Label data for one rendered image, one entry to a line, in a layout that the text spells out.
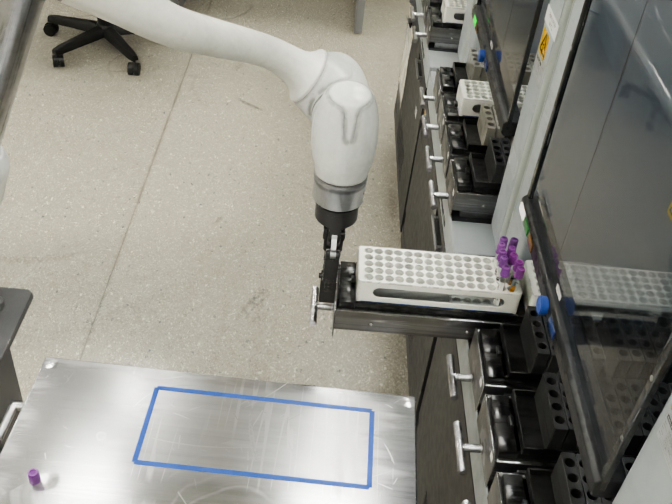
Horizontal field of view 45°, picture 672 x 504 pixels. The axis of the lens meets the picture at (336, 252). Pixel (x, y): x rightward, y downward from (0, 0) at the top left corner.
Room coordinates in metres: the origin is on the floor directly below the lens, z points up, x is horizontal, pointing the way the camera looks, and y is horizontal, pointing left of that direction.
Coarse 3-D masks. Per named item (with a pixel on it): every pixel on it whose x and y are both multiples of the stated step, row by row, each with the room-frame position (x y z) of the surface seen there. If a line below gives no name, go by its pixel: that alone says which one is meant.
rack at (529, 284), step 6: (528, 264) 1.18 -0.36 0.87; (528, 270) 1.16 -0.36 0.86; (534, 270) 1.17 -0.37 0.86; (528, 276) 1.14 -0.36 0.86; (534, 276) 1.14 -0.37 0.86; (522, 282) 1.16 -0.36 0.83; (528, 282) 1.13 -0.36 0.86; (534, 282) 1.13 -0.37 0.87; (522, 288) 1.15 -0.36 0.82; (528, 288) 1.12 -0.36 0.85; (534, 288) 1.11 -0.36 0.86; (528, 294) 1.12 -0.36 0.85; (534, 294) 1.09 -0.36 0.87; (540, 294) 1.10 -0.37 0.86; (528, 300) 1.11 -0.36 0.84; (534, 300) 1.09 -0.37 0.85
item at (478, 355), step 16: (480, 336) 1.03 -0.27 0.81; (496, 336) 1.03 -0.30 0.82; (480, 352) 1.00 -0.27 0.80; (496, 352) 0.98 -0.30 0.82; (448, 368) 1.00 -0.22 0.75; (480, 368) 0.96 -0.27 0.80; (496, 368) 0.95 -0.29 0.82; (480, 384) 0.93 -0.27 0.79; (496, 384) 0.92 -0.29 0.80; (512, 384) 0.93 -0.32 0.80; (528, 384) 0.93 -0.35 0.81; (480, 400) 0.92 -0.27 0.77
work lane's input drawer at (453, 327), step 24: (312, 288) 1.17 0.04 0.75; (336, 288) 1.11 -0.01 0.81; (312, 312) 1.10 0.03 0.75; (336, 312) 1.06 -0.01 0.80; (360, 312) 1.06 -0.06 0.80; (384, 312) 1.07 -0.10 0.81; (408, 312) 1.07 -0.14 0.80; (432, 312) 1.08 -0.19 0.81; (456, 312) 1.08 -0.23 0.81; (480, 312) 1.08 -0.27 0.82; (432, 336) 1.07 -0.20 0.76; (456, 336) 1.07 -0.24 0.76
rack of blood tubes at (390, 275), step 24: (360, 264) 1.12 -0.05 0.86; (384, 264) 1.13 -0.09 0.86; (408, 264) 1.14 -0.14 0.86; (432, 264) 1.15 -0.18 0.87; (456, 264) 1.16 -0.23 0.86; (480, 264) 1.16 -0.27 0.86; (360, 288) 1.08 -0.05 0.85; (384, 288) 1.13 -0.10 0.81; (408, 288) 1.08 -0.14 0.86; (432, 288) 1.08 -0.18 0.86; (456, 288) 1.09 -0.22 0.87; (480, 288) 1.11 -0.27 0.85; (504, 312) 1.09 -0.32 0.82
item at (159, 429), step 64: (64, 384) 0.81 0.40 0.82; (128, 384) 0.82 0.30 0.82; (192, 384) 0.84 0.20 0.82; (256, 384) 0.85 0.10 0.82; (64, 448) 0.69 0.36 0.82; (128, 448) 0.70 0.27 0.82; (192, 448) 0.72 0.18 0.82; (256, 448) 0.73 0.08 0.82; (320, 448) 0.74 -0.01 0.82; (384, 448) 0.76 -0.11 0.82
